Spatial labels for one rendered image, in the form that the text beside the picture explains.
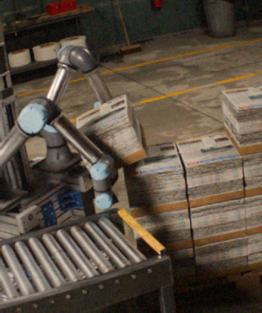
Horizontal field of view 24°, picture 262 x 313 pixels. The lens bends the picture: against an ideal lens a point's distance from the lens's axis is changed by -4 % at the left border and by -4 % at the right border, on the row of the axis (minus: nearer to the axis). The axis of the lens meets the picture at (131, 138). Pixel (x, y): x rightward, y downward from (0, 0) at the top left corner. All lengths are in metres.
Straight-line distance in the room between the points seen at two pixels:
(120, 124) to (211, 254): 0.86
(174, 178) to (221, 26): 7.12
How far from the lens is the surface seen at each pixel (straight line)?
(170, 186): 3.04
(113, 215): 2.73
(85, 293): 2.25
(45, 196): 3.22
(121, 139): 2.99
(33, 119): 2.64
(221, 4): 9.92
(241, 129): 3.01
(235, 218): 3.19
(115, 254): 2.41
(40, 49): 8.93
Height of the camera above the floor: 2.00
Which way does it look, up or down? 19 degrees down
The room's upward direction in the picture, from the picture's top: 9 degrees counter-clockwise
